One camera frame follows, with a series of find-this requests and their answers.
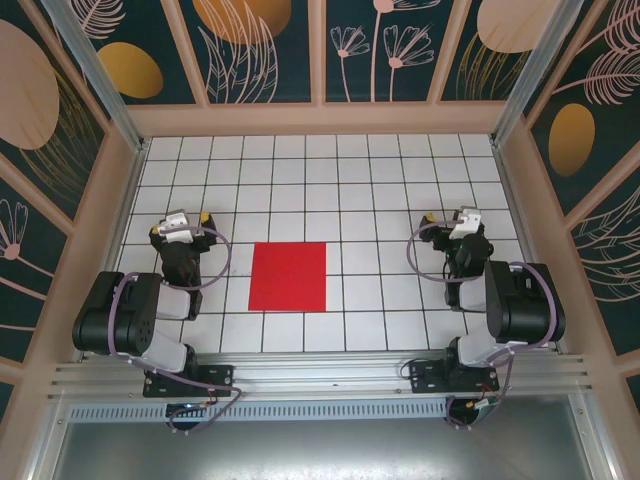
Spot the red square paper sheet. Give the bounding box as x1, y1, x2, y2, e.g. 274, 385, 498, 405
247, 241, 328, 313

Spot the grey metal sheet panel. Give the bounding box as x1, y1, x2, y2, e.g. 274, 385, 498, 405
47, 417, 601, 480

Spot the small green circuit board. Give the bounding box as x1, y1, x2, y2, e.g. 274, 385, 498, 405
467, 397, 501, 416

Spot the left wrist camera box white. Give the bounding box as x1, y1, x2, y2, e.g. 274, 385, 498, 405
159, 211, 194, 244

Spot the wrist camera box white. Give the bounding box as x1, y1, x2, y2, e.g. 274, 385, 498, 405
159, 211, 194, 244
448, 205, 482, 241

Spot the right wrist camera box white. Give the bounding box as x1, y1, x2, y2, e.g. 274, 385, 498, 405
448, 205, 482, 241

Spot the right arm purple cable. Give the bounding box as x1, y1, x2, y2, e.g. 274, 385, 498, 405
407, 224, 559, 431

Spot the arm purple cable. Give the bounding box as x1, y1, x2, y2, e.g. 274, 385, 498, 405
112, 224, 244, 436
407, 224, 559, 431

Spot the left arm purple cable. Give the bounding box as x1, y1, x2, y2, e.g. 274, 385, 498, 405
112, 224, 244, 436

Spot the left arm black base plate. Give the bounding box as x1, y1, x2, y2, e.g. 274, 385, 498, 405
143, 363, 236, 399

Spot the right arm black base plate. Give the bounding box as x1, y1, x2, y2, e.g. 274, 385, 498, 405
408, 359, 501, 395

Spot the left aluminium frame post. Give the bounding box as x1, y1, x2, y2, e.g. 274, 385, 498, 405
39, 0, 152, 154

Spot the aluminium frame post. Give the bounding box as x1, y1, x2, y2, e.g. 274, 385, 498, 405
489, 0, 586, 147
39, 0, 152, 154

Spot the aluminium mounting rail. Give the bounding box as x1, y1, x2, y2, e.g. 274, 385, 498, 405
47, 352, 596, 404

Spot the right aluminium frame post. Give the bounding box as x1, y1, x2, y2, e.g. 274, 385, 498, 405
489, 0, 586, 147

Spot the slotted grey cable duct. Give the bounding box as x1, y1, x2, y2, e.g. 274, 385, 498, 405
67, 398, 451, 422

